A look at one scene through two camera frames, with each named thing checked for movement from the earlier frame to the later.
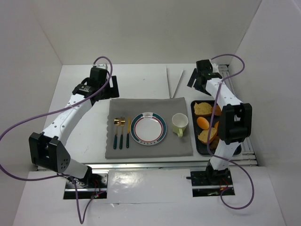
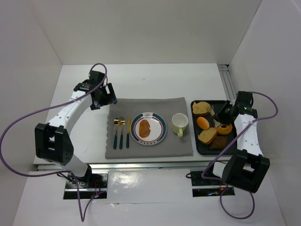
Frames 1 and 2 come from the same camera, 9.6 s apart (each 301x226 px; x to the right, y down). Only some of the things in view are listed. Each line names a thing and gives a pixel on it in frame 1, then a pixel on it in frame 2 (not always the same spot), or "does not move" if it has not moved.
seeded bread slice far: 202,108 does not move
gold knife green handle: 127,137 does not move
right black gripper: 194,80 → 222,114
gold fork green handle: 122,122 does not move
